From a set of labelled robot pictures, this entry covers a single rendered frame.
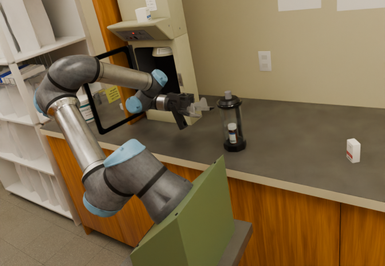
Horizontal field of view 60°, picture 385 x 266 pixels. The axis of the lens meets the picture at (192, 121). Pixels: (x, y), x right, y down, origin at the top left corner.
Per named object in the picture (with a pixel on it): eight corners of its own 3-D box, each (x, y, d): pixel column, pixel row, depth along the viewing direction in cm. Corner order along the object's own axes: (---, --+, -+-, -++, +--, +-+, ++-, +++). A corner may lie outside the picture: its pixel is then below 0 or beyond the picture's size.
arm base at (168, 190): (170, 215, 85) (142, 188, 85) (149, 230, 96) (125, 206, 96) (200, 177, 95) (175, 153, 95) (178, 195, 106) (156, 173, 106)
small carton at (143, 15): (142, 20, 161) (138, 8, 158) (151, 19, 159) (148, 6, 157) (137, 23, 156) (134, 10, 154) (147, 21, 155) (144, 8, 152)
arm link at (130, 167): (153, 176, 88) (116, 141, 88) (126, 205, 94) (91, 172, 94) (170, 159, 99) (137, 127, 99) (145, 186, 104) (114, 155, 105)
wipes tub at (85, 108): (89, 114, 222) (82, 93, 216) (102, 116, 215) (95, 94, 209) (73, 122, 213) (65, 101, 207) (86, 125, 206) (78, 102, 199)
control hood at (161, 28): (126, 40, 178) (122, 21, 174) (175, 38, 160) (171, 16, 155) (111, 46, 170) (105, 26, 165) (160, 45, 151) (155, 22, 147)
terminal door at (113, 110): (145, 113, 193) (127, 45, 177) (100, 136, 175) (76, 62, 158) (144, 112, 194) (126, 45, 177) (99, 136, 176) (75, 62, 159)
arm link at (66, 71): (58, 37, 108) (161, 66, 147) (44, 62, 113) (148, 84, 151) (70, 61, 103) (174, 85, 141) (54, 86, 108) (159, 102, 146)
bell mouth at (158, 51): (165, 47, 190) (163, 37, 188) (191, 46, 180) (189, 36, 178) (145, 57, 177) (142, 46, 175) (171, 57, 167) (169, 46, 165)
